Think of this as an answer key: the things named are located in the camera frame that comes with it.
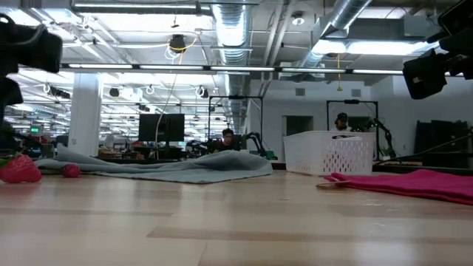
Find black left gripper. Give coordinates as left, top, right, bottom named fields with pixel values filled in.
left=0, top=13, right=64, bottom=73

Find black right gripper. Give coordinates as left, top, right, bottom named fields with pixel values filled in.
left=402, top=0, right=473, bottom=100

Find red toy strawberry green leaves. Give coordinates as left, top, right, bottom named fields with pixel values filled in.
left=0, top=149, right=44, bottom=185

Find small red toy raspberry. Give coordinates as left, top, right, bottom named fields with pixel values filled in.
left=61, top=163, right=81, bottom=179

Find black background cabinet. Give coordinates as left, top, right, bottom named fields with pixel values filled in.
left=414, top=119, right=471, bottom=153

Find white building column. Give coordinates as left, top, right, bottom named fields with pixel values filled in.
left=67, top=72, right=104, bottom=157

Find person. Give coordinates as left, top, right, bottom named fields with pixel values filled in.
left=212, top=128, right=241, bottom=153
left=330, top=112, right=354, bottom=133

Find red cloth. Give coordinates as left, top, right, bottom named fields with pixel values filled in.
left=324, top=168, right=473, bottom=206

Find white perforated plastic basket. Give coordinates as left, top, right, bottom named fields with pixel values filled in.
left=283, top=130, right=377, bottom=177

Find black background monitor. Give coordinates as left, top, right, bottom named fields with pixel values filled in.
left=138, top=113, right=186, bottom=143

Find grey cloth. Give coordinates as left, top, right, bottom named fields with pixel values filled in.
left=35, top=143, right=274, bottom=185

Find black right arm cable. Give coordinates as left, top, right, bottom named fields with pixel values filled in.
left=372, top=132, right=473, bottom=165

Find black background frame stand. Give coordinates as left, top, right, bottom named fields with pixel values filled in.
left=326, top=98, right=380, bottom=156
left=208, top=95, right=264, bottom=143

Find yellow hanging cord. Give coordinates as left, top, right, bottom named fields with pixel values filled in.
left=335, top=53, right=344, bottom=92

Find black overhead camera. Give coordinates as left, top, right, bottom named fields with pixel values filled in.
left=169, top=33, right=187, bottom=54

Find overhead frame bar with lights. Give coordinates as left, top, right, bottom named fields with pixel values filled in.
left=58, top=63, right=406, bottom=75

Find ribbed silver air duct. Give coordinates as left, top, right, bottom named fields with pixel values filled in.
left=210, top=0, right=254, bottom=130

